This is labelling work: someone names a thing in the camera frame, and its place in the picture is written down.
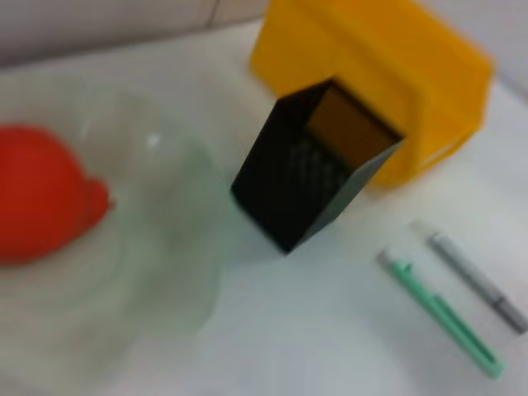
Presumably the mint green utility knife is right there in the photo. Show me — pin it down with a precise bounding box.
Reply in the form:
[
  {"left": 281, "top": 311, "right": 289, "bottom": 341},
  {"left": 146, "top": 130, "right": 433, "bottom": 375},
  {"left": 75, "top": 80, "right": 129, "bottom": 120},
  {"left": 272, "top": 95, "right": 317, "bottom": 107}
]
[{"left": 377, "top": 247, "right": 507, "bottom": 380}]

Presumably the black mesh pen holder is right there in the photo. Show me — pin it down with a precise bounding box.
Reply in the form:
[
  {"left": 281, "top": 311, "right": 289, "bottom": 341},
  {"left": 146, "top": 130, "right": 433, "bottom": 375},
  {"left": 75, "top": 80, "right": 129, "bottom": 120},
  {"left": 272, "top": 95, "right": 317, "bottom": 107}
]
[{"left": 229, "top": 78, "right": 408, "bottom": 256}]

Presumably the red round object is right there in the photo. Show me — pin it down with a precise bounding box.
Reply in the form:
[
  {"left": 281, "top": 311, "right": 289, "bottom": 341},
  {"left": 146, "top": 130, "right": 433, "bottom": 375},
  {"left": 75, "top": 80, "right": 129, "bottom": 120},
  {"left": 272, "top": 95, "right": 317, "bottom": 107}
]
[{"left": 0, "top": 125, "right": 116, "bottom": 269}]

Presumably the grey pen in wrapper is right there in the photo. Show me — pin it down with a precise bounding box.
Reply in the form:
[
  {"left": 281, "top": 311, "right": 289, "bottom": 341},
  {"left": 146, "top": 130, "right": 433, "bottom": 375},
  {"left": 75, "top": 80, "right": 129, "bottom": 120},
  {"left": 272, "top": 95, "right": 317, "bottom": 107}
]
[{"left": 410, "top": 220, "right": 528, "bottom": 335}]

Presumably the yellow plastic bin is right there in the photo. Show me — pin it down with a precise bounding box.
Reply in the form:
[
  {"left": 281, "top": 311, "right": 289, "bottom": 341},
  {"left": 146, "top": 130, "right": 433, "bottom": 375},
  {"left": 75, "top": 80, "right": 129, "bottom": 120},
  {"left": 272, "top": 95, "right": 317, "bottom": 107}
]
[{"left": 248, "top": 0, "right": 496, "bottom": 191}]

